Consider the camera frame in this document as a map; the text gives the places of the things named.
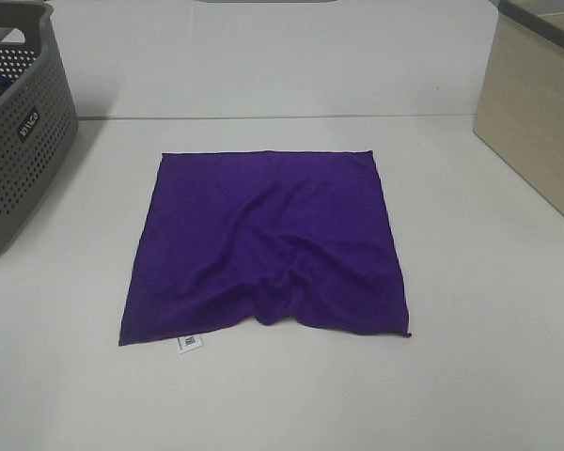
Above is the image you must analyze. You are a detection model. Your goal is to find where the purple towel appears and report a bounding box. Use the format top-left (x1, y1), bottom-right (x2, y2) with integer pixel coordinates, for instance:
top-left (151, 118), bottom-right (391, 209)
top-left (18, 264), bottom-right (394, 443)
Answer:
top-left (118, 150), bottom-right (410, 346)

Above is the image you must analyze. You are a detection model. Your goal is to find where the grey perforated plastic basket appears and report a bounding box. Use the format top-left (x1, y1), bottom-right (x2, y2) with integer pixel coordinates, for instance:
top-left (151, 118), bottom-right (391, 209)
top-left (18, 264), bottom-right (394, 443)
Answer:
top-left (0, 1), bottom-right (78, 254)

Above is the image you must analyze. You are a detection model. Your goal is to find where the beige bin with grey rim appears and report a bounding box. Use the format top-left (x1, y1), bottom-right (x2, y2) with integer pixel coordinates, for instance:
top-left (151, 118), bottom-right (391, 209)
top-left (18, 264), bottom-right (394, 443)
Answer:
top-left (474, 1), bottom-right (564, 217)

